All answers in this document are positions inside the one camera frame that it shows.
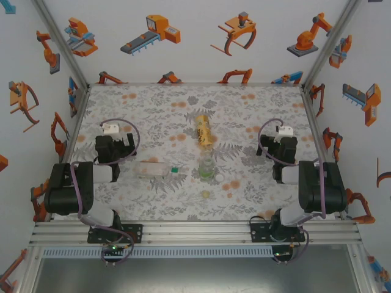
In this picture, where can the clear bottle green band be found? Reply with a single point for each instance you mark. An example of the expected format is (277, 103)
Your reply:
(152, 170)

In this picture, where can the yellow label bottle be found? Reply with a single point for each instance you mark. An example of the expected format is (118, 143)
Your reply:
(204, 131)

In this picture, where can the clear bottle green label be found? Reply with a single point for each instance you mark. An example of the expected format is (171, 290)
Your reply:
(206, 172)

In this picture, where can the small white cylindrical cup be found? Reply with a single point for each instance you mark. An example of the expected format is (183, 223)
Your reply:
(205, 193)

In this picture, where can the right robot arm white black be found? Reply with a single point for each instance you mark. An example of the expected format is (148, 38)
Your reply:
(320, 195)

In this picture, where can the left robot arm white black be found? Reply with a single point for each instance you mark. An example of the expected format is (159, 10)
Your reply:
(67, 195)

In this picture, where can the floral patterned table cover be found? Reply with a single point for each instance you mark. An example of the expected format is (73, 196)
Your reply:
(152, 122)

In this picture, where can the grey metal shelf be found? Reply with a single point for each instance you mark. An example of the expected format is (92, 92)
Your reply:
(195, 274)

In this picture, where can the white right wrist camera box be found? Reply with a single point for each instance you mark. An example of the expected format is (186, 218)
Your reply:
(285, 131)

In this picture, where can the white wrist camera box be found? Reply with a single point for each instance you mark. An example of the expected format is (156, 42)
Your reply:
(110, 129)
(285, 131)

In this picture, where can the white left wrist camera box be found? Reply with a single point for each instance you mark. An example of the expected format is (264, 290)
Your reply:
(110, 129)

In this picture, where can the aluminium frame side rail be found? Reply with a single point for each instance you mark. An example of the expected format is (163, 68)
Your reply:
(312, 122)
(76, 122)

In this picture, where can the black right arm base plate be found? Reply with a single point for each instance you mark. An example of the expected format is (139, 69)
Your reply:
(258, 232)

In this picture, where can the thin aluminium frame rail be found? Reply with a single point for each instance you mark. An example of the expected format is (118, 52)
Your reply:
(195, 84)

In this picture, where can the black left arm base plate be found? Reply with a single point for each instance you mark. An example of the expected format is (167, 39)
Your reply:
(137, 233)

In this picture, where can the wide aluminium frame rail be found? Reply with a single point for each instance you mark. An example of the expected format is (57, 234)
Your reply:
(195, 233)

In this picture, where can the aluminium frame post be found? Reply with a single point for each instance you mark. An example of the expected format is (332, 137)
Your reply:
(330, 42)
(61, 42)

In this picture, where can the short aluminium frame leg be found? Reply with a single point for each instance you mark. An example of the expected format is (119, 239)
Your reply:
(30, 274)
(363, 274)

